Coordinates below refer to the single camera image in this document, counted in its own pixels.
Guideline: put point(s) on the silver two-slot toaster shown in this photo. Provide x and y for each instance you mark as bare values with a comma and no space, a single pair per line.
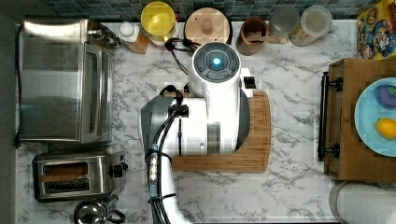
106,175

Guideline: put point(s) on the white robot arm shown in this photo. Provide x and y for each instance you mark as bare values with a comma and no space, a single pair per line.
213,119

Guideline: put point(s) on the stainless steel toaster oven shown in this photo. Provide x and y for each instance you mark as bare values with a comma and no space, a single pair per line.
65,80

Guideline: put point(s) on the toast slice in toaster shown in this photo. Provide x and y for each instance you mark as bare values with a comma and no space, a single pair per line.
64,172

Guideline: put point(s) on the bamboo cutting board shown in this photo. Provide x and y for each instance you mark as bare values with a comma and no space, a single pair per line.
251,157

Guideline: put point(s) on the black jar with wooden lid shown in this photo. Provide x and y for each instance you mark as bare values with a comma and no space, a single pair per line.
206,25

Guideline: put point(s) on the brown wooden utensil jar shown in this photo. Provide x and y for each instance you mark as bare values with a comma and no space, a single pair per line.
253,34

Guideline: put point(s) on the yellow measuring cup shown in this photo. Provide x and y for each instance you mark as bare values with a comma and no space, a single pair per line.
159,21

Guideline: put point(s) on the white-capped spice bottle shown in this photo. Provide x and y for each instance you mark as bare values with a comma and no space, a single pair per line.
131,35

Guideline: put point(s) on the frosted clear glass jar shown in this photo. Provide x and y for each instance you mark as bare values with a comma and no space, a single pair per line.
283,20

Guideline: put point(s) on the clear jar with white lid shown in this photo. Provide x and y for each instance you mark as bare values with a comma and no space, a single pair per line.
315,22

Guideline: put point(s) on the light blue plate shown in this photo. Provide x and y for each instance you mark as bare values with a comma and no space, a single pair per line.
367,112

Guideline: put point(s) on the purple toy eggplant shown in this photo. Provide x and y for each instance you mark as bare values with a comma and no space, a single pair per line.
385,96

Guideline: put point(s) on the yellow toy lemon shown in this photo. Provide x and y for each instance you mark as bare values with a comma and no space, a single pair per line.
386,127

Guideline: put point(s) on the colourful cereal box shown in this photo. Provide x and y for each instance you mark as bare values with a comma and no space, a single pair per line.
376,36

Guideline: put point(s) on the wooden tray with black handle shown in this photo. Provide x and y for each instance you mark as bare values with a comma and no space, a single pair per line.
340,148

